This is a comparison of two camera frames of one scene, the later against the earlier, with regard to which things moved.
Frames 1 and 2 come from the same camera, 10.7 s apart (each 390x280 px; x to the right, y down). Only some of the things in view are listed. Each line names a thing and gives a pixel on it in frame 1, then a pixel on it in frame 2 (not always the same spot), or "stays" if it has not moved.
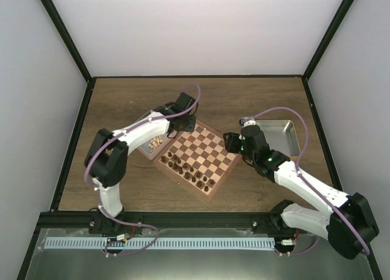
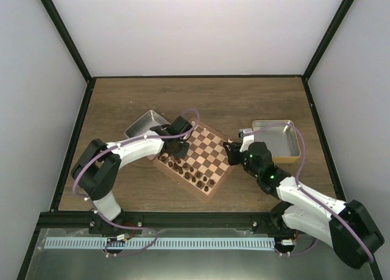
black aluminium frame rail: x=163 y=220 stays
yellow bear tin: x=282 y=136 stays
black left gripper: x=190 y=127 → x=182 y=153
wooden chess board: x=203 y=160 stays
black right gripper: x=230 y=145 → x=234 y=148
